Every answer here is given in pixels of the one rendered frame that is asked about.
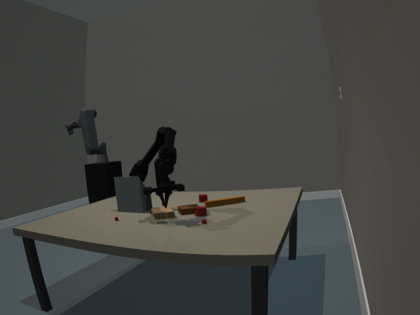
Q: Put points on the tan square block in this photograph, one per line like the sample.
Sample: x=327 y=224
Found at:
x=162 y=213

